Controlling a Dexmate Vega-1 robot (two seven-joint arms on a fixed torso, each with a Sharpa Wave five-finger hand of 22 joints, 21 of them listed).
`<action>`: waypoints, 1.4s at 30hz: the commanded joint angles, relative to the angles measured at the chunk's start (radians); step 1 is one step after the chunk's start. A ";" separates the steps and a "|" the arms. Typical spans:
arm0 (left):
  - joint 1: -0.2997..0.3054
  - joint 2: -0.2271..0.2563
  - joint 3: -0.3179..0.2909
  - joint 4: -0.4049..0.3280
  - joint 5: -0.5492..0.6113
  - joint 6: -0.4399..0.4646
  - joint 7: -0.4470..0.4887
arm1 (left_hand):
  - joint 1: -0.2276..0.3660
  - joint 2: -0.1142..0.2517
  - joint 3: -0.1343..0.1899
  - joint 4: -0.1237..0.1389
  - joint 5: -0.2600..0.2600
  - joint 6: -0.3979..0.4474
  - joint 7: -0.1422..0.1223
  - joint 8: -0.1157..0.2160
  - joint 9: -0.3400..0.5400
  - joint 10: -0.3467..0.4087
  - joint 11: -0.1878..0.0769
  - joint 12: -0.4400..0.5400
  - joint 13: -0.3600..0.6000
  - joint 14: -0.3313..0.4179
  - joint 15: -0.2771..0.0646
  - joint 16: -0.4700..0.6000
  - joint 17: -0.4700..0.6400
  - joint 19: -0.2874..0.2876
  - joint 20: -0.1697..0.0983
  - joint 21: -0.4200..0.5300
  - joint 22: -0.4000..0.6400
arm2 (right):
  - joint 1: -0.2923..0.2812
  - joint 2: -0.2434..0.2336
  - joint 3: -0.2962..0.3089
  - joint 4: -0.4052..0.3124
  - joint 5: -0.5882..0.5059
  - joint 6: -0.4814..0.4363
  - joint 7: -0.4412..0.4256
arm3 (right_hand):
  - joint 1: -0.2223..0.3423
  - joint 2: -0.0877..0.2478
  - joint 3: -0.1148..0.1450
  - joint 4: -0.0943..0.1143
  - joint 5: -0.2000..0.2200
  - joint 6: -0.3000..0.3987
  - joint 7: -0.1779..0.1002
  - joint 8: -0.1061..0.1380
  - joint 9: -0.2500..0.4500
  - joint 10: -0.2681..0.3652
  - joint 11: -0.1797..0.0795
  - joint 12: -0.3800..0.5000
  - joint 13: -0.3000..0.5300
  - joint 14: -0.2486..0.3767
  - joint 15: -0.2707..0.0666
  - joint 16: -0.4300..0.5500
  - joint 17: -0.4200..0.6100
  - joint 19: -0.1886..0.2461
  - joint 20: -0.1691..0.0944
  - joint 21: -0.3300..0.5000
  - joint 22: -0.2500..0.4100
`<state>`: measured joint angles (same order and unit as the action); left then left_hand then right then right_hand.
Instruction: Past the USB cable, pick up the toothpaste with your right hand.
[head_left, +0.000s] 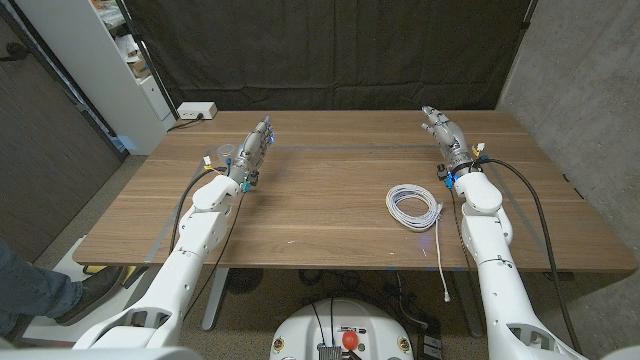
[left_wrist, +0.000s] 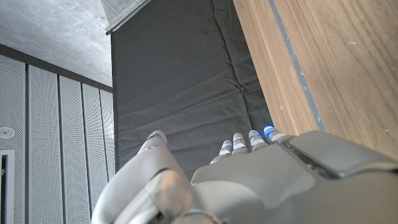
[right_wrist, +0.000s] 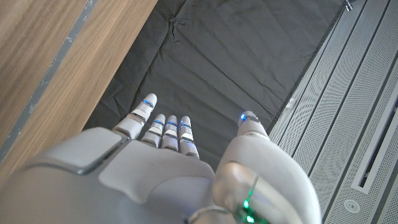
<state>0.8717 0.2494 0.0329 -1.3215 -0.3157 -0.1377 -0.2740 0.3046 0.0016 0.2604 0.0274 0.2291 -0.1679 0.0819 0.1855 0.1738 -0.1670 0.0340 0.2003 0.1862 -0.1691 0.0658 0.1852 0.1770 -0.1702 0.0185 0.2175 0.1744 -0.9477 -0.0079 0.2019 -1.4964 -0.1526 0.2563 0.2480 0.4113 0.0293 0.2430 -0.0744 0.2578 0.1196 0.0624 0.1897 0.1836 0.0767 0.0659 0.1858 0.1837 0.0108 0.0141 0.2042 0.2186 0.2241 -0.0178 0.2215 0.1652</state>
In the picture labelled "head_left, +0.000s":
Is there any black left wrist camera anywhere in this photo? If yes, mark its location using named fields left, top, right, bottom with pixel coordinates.
left=239, top=169, right=262, bottom=195

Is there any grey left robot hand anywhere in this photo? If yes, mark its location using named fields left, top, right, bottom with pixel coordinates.
left=228, top=114, right=276, bottom=185

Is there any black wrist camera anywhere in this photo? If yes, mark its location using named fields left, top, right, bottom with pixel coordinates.
left=436, top=163, right=459, bottom=190
left=239, top=169, right=262, bottom=195

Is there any black round floor object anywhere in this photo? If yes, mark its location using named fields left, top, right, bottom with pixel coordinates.
left=224, top=268, right=265, bottom=295

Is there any white table leg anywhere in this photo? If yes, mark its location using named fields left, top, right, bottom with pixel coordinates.
left=201, top=267, right=231, bottom=332

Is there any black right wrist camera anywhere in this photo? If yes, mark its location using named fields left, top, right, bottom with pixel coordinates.
left=436, top=163, right=459, bottom=190

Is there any white floor platform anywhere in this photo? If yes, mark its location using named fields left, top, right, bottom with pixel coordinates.
left=22, top=234, right=151, bottom=346

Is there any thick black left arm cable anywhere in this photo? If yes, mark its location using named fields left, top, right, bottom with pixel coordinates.
left=168, top=166, right=231, bottom=254

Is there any person's leg in jeans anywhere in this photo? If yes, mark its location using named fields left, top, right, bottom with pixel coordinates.
left=0, top=237, right=84, bottom=336

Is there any black backdrop curtain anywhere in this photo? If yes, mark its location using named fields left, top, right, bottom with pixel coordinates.
left=122, top=0, right=539, bottom=112

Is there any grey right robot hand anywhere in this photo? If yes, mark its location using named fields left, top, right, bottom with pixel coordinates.
left=420, top=104, right=475, bottom=176

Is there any white shelf cabinet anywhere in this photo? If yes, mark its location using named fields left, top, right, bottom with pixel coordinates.
left=14, top=0, right=176, bottom=156

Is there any white power strip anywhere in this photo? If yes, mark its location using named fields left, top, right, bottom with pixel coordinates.
left=177, top=101, right=219, bottom=121

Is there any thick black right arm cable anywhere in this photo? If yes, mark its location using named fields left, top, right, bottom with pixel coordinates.
left=469, top=157, right=584, bottom=355

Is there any person's dark shoe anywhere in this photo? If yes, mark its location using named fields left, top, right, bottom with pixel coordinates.
left=54, top=265, right=126, bottom=326

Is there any grey table leg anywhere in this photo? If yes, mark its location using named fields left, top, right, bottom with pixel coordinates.
left=452, top=269, right=485, bottom=339

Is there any black floor power strip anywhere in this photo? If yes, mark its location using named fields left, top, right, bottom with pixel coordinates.
left=417, top=319, right=444, bottom=360

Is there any black door handle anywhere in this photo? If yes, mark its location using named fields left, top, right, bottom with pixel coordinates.
left=0, top=42, right=30, bottom=62

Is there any black power strip cord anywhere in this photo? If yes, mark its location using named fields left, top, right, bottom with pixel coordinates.
left=167, top=113, right=205, bottom=133

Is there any cardboard box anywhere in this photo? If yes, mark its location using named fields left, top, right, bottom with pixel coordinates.
left=127, top=52, right=151, bottom=79

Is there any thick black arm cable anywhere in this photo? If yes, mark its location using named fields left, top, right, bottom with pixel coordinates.
left=469, top=157, right=584, bottom=355
left=168, top=166, right=231, bottom=254

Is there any black backdrop stand pole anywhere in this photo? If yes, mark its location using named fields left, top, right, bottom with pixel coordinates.
left=114, top=0, right=180, bottom=121
left=519, top=0, right=540, bottom=31

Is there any white coiled USB cable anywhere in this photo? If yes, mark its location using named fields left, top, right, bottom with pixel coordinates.
left=384, top=183, right=451, bottom=304

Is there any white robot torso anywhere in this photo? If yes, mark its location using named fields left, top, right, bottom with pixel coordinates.
left=269, top=298, right=415, bottom=360

